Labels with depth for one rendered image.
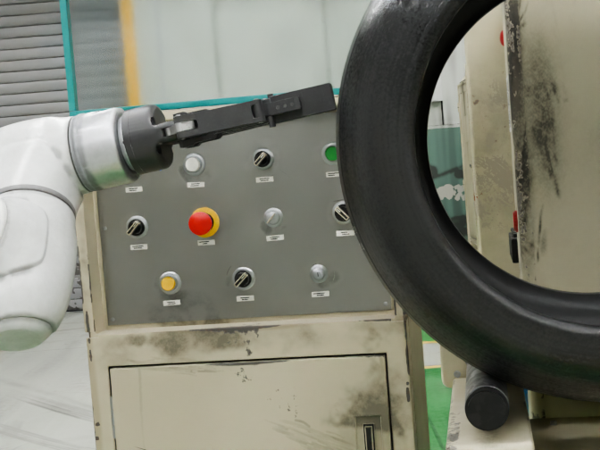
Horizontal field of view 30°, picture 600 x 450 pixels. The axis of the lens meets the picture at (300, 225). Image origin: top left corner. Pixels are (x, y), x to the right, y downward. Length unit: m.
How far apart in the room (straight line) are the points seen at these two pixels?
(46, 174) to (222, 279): 0.72
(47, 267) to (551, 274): 0.67
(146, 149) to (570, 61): 0.57
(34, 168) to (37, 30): 9.25
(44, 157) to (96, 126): 0.07
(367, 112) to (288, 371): 0.82
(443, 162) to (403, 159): 9.05
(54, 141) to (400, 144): 0.40
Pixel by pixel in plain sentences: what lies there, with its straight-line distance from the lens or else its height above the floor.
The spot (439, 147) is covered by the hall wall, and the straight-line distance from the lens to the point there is 10.16.
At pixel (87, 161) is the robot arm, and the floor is 1.18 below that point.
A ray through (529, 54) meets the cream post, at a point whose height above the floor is 1.28.
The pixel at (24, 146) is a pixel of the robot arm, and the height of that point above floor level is 1.20.
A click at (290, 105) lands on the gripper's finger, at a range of 1.24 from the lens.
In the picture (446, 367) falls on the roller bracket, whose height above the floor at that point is 0.88.
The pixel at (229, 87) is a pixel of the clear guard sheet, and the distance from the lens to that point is 1.89.
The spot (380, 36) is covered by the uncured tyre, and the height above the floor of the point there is 1.28.
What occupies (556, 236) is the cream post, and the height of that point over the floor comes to 1.04.
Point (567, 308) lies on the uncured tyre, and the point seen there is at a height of 0.96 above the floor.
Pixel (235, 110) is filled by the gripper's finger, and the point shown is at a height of 1.22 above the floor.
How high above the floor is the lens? 1.16
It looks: 3 degrees down
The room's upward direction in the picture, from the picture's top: 4 degrees counter-clockwise
